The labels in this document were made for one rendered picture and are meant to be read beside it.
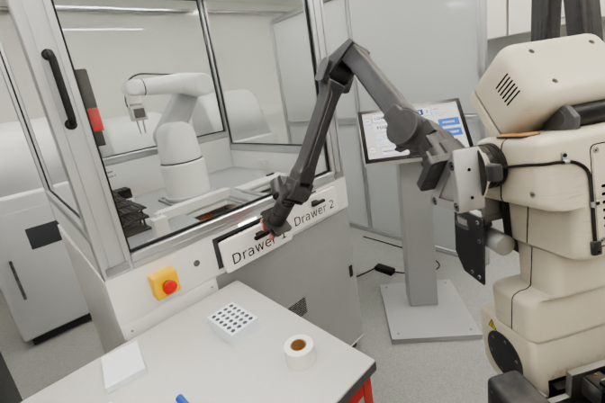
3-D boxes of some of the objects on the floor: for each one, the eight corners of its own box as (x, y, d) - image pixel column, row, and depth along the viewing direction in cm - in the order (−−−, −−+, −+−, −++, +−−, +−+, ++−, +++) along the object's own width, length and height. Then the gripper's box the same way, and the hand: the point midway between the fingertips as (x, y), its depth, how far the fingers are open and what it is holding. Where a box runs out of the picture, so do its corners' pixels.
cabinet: (367, 344, 180) (350, 204, 160) (187, 523, 115) (121, 326, 95) (262, 285, 250) (241, 183, 230) (112, 377, 185) (65, 246, 164)
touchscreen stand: (482, 339, 172) (479, 143, 146) (392, 344, 178) (374, 156, 152) (449, 282, 220) (443, 128, 194) (380, 288, 226) (364, 138, 200)
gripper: (264, 201, 109) (252, 228, 119) (283, 226, 105) (268, 251, 115) (280, 195, 113) (267, 221, 123) (298, 218, 109) (284, 243, 120)
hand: (268, 235), depth 119 cm, fingers open, 3 cm apart
